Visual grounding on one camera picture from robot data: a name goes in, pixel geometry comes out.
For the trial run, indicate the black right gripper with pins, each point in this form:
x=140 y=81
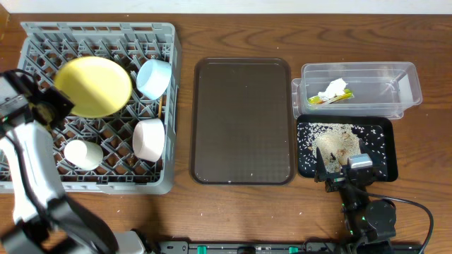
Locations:
x=335 y=181

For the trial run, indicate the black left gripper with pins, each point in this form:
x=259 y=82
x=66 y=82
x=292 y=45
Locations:
x=56 y=106

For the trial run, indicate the yellow plate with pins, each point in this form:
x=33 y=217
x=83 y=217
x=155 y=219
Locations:
x=98 y=87

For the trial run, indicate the white cup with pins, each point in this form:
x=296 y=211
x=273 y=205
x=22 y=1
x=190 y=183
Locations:
x=83 y=154

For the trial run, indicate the white paper napkin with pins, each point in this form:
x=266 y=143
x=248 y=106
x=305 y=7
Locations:
x=335 y=88

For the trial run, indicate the pink white bowl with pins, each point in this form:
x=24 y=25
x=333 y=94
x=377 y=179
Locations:
x=149 y=139

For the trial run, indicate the light blue bowl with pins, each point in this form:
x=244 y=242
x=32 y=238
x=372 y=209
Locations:
x=153 y=78

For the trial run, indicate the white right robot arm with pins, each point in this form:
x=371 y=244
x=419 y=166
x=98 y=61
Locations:
x=371 y=223

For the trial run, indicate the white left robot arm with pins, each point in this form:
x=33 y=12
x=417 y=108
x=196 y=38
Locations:
x=46 y=219

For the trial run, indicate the clear plastic waste bin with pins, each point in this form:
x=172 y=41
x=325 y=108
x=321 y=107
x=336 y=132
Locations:
x=384 y=89

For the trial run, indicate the grey dishwasher rack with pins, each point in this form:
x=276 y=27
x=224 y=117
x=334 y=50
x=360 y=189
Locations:
x=48 y=46

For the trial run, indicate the black tray with rice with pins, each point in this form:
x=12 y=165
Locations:
x=376 y=133

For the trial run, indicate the green yellow wrapper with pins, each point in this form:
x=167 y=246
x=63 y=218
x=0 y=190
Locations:
x=317 y=100

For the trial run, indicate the dark brown serving tray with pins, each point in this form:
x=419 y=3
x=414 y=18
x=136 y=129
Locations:
x=242 y=123

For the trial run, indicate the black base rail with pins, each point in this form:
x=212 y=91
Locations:
x=307 y=247

